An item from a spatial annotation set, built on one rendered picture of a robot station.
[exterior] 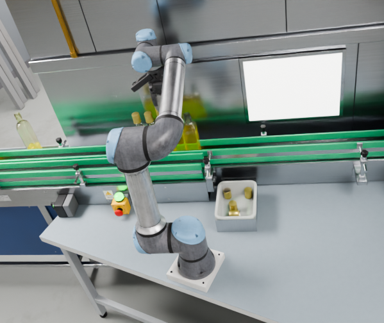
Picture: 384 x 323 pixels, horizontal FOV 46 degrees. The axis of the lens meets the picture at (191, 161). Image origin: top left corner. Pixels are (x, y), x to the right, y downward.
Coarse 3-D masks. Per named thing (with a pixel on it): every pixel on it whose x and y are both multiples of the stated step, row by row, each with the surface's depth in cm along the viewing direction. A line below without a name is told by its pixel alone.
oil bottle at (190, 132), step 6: (186, 126) 199; (192, 126) 199; (186, 132) 200; (192, 132) 199; (186, 138) 202; (192, 138) 202; (198, 138) 206; (186, 144) 205; (192, 144) 204; (198, 144) 205
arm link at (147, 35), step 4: (140, 32) 173; (144, 32) 173; (148, 32) 172; (152, 32) 172; (136, 36) 173; (140, 36) 171; (144, 36) 170; (148, 36) 171; (152, 36) 172; (140, 40) 172; (144, 40) 171; (148, 40) 172; (152, 40) 172; (152, 44) 171; (156, 44) 175
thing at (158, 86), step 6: (162, 66) 183; (150, 72) 181; (156, 72) 181; (162, 72) 182; (156, 78) 185; (162, 78) 184; (150, 84) 186; (156, 84) 184; (150, 90) 186; (156, 90) 187
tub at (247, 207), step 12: (240, 192) 206; (252, 192) 205; (216, 204) 195; (228, 204) 203; (240, 204) 202; (252, 204) 201; (216, 216) 190; (228, 216) 198; (240, 216) 187; (252, 216) 186
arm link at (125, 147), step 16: (128, 128) 146; (144, 128) 144; (112, 144) 144; (128, 144) 143; (144, 144) 142; (112, 160) 146; (128, 160) 145; (144, 160) 146; (128, 176) 151; (144, 176) 152; (144, 192) 155; (144, 208) 159; (144, 224) 163; (160, 224) 165; (144, 240) 166; (160, 240) 166
